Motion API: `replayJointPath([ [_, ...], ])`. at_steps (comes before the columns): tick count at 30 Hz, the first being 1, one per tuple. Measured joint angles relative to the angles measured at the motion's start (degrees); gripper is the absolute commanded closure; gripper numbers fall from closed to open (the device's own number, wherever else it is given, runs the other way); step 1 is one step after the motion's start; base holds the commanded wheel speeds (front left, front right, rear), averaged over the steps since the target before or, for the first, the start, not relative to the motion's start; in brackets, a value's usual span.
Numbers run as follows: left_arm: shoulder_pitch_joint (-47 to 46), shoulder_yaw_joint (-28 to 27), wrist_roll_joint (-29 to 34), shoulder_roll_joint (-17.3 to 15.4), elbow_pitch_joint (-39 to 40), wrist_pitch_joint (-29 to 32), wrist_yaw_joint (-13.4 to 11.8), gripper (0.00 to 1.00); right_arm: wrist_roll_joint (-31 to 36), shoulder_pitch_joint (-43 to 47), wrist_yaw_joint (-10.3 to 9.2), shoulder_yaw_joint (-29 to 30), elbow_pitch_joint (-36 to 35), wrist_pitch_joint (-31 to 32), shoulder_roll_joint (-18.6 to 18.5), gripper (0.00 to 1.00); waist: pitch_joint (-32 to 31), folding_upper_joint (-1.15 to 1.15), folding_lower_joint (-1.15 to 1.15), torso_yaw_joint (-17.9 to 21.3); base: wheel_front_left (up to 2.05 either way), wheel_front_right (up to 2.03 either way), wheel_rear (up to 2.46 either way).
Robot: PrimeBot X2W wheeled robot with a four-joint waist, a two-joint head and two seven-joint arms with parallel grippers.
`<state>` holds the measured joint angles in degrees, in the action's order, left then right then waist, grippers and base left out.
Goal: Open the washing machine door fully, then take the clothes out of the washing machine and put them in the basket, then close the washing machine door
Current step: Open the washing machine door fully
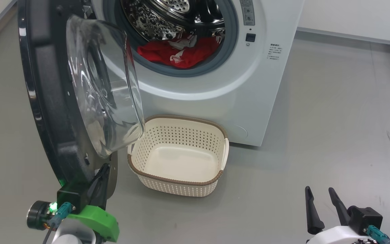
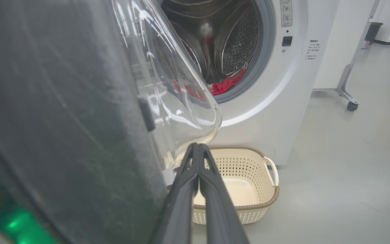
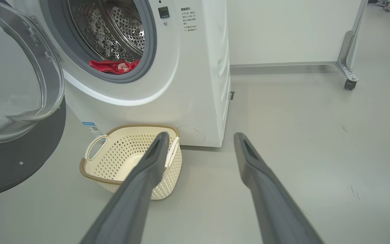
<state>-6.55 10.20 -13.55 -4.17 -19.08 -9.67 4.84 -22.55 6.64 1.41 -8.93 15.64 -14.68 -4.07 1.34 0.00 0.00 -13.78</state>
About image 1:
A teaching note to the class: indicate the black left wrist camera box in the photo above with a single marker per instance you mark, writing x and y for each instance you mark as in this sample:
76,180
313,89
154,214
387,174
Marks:
73,196

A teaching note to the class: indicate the black round washing machine door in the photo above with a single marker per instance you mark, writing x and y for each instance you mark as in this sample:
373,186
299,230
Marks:
46,84

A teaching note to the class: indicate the small printed text label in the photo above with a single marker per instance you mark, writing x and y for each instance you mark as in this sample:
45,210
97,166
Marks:
274,51

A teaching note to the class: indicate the stainless steel washer drum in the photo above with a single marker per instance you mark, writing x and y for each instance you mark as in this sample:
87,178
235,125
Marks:
154,20

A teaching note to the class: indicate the metal door hinge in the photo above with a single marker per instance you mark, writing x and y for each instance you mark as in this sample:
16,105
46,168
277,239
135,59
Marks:
87,12

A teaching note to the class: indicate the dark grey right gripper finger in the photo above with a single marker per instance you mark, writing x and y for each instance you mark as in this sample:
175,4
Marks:
341,211
313,217

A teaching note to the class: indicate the grey warning sticker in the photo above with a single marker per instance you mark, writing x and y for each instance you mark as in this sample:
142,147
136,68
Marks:
247,13

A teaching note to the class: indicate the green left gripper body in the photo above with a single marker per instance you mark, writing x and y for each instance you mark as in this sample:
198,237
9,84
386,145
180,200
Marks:
100,220

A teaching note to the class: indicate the clear door glass bowl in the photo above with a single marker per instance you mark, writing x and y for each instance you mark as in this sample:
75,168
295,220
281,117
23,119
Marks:
107,101

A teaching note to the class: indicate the black door lock socket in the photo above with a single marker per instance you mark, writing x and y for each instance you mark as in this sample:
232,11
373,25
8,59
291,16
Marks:
250,37

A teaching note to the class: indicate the grey rubber door gasket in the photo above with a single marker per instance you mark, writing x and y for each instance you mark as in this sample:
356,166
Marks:
188,72

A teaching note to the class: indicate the red garment with white hem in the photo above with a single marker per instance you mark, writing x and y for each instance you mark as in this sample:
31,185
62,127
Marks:
154,54

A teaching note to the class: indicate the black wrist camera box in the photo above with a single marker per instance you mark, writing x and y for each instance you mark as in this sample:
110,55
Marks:
73,196
364,218

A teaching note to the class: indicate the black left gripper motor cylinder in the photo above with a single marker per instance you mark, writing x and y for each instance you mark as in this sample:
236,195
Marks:
37,215

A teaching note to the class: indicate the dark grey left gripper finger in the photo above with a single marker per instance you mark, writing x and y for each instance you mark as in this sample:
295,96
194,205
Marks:
96,186
105,193

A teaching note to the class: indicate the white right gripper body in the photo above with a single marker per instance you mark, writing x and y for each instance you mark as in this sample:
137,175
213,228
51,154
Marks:
337,237

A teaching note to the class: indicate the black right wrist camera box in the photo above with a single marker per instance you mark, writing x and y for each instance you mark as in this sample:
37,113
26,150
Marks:
364,218

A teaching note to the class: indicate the white washing machine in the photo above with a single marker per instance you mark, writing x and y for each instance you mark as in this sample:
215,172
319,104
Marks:
215,101

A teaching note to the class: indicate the cream perforated laundry basket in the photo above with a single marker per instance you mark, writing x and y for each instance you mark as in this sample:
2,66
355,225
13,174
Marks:
181,162

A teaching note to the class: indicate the round white filter cover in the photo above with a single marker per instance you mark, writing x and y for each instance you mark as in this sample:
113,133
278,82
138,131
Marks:
240,132

